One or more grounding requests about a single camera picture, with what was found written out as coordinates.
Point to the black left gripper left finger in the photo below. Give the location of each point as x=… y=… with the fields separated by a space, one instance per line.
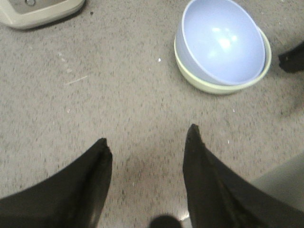
x=72 y=198

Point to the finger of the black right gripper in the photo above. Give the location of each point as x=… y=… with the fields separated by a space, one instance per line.
x=292 y=61

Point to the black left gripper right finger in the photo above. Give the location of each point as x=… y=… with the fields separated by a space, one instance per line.
x=217 y=197

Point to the blue bowl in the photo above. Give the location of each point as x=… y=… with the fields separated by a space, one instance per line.
x=217 y=41

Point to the green bowl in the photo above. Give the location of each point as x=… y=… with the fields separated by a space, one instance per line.
x=215 y=89

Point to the cream toaster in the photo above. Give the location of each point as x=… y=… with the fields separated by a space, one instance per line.
x=25 y=14

